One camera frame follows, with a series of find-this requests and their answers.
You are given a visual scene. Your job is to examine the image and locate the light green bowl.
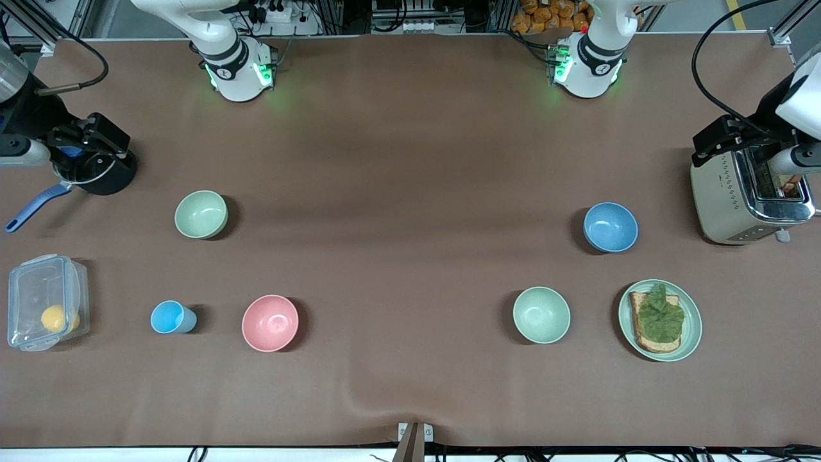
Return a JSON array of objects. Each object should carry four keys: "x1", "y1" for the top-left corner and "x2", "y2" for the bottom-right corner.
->
[
  {"x1": 512, "y1": 286, "x2": 571, "y2": 345},
  {"x1": 174, "y1": 190, "x2": 229, "y2": 240}
]

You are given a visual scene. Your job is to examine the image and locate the blue bowl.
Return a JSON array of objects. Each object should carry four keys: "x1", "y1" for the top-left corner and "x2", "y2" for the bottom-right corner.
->
[{"x1": 583, "y1": 202, "x2": 639, "y2": 253}]

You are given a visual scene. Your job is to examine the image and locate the pink bowl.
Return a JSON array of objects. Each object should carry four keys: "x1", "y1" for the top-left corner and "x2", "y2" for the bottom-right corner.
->
[{"x1": 241, "y1": 295, "x2": 300, "y2": 353}]

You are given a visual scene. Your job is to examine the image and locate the glass lid blue knob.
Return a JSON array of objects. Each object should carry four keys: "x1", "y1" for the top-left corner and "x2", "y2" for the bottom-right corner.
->
[{"x1": 53, "y1": 146, "x2": 119, "y2": 187}]

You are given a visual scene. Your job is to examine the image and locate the beige chrome toaster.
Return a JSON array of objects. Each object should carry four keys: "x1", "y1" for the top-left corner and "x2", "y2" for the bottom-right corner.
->
[{"x1": 691, "y1": 144, "x2": 817, "y2": 245}]

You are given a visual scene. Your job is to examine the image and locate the clear plastic lidded container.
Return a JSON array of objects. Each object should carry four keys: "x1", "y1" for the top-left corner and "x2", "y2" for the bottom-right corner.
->
[{"x1": 7, "y1": 254, "x2": 90, "y2": 352}]

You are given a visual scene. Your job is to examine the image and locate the yellow lemon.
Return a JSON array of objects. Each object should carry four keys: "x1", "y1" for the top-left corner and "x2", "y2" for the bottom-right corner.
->
[{"x1": 40, "y1": 304, "x2": 81, "y2": 334}]

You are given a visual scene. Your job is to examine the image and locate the green lettuce leaf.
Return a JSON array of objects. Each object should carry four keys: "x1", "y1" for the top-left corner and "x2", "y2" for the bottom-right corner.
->
[{"x1": 636, "y1": 283, "x2": 686, "y2": 344}]

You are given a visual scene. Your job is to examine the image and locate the blue plastic cup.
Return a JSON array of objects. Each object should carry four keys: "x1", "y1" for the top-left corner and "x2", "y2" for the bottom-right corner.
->
[{"x1": 150, "y1": 300, "x2": 198, "y2": 335}]

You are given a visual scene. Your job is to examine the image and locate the light green plate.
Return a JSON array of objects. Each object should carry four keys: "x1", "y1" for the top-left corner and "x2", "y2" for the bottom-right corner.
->
[{"x1": 618, "y1": 279, "x2": 703, "y2": 363}]

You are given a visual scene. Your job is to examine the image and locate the bag of orange snacks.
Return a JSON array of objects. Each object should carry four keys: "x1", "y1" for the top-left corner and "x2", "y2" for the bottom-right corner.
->
[{"x1": 511, "y1": 0, "x2": 592, "y2": 34}]

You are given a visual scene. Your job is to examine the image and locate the white power strip black plugs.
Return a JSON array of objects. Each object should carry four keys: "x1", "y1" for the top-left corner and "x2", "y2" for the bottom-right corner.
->
[{"x1": 249, "y1": 0, "x2": 297, "y2": 23}]

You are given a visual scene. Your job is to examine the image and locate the bread slice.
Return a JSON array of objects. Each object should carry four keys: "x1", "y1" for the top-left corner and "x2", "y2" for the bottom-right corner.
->
[{"x1": 629, "y1": 291, "x2": 682, "y2": 354}]

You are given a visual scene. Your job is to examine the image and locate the brown table mat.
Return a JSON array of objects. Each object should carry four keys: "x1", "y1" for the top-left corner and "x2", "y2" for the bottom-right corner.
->
[{"x1": 0, "y1": 33, "x2": 821, "y2": 449}]

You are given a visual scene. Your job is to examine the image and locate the black pot blue handle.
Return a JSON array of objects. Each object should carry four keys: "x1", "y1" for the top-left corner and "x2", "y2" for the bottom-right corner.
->
[{"x1": 5, "y1": 146, "x2": 139, "y2": 233}]

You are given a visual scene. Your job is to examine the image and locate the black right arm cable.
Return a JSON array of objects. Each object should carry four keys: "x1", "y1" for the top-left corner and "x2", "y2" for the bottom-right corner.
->
[{"x1": 0, "y1": 13, "x2": 108, "y2": 97}]

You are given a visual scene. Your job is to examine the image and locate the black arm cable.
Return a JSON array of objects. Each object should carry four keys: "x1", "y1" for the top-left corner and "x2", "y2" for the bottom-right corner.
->
[
  {"x1": 691, "y1": 0, "x2": 780, "y2": 132},
  {"x1": 0, "y1": 13, "x2": 108, "y2": 97}
]

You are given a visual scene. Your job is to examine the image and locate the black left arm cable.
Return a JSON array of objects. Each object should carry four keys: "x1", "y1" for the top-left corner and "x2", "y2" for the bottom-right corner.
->
[{"x1": 691, "y1": 0, "x2": 780, "y2": 132}]

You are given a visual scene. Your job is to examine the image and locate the brown post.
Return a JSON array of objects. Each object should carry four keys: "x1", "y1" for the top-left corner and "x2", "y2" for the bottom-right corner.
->
[{"x1": 393, "y1": 423, "x2": 425, "y2": 462}]

